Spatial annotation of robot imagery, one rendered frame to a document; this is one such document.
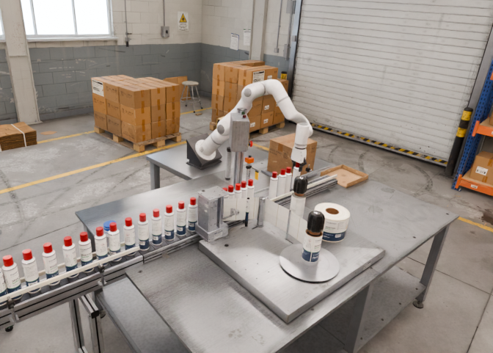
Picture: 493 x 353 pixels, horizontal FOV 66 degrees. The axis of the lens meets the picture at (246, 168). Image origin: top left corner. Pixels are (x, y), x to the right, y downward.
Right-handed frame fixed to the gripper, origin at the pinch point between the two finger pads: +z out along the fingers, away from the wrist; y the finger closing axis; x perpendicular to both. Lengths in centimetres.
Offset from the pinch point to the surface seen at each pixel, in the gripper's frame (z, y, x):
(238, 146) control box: -26, -2, -54
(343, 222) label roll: 5, 58, -25
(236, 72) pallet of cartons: 1, -312, 205
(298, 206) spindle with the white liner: 5.6, 31.0, -33.0
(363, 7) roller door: -108, -210, 372
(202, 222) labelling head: 8, 10, -87
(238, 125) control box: -38, -2, -54
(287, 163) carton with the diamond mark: 7.6, -20.9, 14.1
